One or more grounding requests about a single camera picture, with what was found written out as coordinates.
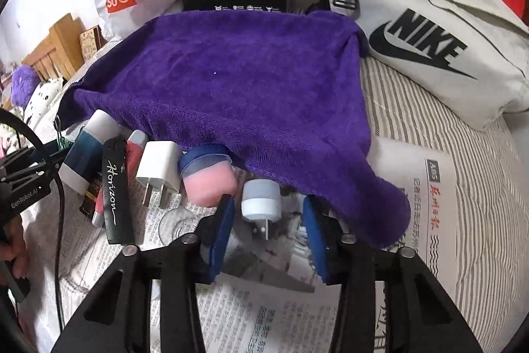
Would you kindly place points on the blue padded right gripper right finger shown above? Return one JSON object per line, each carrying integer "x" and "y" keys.
{"x": 324, "y": 238}

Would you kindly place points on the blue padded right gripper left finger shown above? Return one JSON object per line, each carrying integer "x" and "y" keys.
{"x": 213, "y": 232}

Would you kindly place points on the small clear glass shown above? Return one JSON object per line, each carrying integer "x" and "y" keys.
{"x": 178, "y": 222}

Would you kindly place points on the white and teal bottle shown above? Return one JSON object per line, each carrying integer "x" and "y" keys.
{"x": 83, "y": 161}

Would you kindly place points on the pink jar blue lid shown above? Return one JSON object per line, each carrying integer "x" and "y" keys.
{"x": 207, "y": 174}

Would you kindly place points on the white power adapter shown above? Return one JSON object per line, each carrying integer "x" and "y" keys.
{"x": 158, "y": 171}

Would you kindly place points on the black Horizon case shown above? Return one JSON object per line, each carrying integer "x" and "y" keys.
{"x": 116, "y": 205}

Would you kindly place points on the left hand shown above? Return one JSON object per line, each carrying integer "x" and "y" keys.
{"x": 13, "y": 247}

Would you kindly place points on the newspaper sheet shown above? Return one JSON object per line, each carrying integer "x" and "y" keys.
{"x": 268, "y": 296}

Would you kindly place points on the purple plush toy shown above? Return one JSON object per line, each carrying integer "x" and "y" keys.
{"x": 24, "y": 82}

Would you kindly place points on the wooden headboard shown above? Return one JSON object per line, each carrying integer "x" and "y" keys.
{"x": 59, "y": 54}

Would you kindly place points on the brown patterned book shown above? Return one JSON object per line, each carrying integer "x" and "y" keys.
{"x": 91, "y": 41}

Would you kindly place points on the purple towel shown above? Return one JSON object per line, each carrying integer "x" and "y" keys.
{"x": 281, "y": 91}

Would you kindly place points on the striped bed sheet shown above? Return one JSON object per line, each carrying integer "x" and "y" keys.
{"x": 468, "y": 191}

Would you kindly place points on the grey Nike bag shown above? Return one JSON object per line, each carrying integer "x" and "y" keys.
{"x": 472, "y": 55}

